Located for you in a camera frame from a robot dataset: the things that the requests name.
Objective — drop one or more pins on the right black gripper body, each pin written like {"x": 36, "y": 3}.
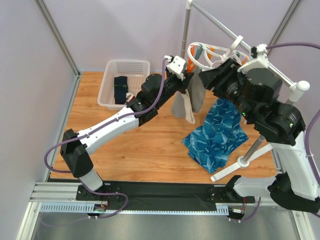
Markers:
{"x": 217, "y": 78}

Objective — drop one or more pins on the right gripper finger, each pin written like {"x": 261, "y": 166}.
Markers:
{"x": 216, "y": 73}
{"x": 210, "y": 84}

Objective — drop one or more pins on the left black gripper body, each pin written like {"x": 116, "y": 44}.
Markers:
{"x": 180, "y": 81}

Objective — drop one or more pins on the grey sock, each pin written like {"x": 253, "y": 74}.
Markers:
{"x": 196, "y": 92}

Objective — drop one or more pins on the orange clothes peg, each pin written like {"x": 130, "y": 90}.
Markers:
{"x": 190, "y": 66}

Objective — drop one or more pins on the white round clip hanger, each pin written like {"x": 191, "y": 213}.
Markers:
{"x": 207, "y": 56}

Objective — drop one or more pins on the dark navy sock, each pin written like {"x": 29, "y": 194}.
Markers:
{"x": 120, "y": 89}

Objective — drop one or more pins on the cream beige sock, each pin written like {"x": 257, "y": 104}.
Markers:
{"x": 189, "y": 115}

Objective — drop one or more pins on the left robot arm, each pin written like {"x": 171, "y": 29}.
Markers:
{"x": 77, "y": 147}

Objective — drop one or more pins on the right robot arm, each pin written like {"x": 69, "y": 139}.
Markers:
{"x": 255, "y": 93}

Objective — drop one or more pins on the white plastic basket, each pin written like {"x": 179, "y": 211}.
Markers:
{"x": 135, "y": 70}

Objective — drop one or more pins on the red white sock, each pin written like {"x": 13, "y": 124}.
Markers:
{"x": 129, "y": 97}

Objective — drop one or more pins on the blue patterned cloth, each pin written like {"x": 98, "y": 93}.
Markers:
{"x": 211, "y": 144}

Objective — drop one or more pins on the metal drying rack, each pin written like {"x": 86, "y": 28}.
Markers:
{"x": 298, "y": 89}

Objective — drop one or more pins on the black base mat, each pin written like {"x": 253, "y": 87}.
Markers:
{"x": 155, "y": 196}

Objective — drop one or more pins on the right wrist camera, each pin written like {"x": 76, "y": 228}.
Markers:
{"x": 259, "y": 59}

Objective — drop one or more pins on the aluminium rail frame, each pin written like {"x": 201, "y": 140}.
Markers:
{"x": 59, "y": 210}

